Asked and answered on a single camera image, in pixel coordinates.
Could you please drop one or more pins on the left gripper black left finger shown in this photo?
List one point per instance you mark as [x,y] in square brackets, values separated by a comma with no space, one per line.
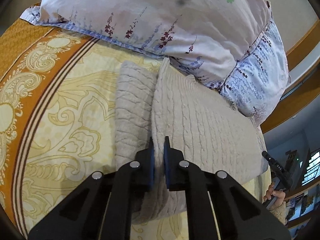
[101,206]

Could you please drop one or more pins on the pink rear pillow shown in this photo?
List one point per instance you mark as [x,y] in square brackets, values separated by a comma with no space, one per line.
[205,38]

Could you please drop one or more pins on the beige fleece right sleeve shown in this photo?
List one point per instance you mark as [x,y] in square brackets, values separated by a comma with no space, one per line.
[280,213]

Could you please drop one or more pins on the person's right hand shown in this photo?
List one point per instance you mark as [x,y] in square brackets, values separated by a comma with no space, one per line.
[279,196]

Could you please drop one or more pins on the wooden headboard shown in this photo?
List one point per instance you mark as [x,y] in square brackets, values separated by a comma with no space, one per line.
[303,59]

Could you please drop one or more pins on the yellow patterned bed sheet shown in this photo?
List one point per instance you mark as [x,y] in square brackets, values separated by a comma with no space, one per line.
[57,115]

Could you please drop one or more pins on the pink floral front pillow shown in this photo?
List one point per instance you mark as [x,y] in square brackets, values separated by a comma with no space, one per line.
[258,81]

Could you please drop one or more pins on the beige cable knit sweater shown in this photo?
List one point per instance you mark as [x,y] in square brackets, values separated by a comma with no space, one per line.
[207,128]

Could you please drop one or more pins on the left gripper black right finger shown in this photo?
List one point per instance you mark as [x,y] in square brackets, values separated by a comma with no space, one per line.
[218,207]

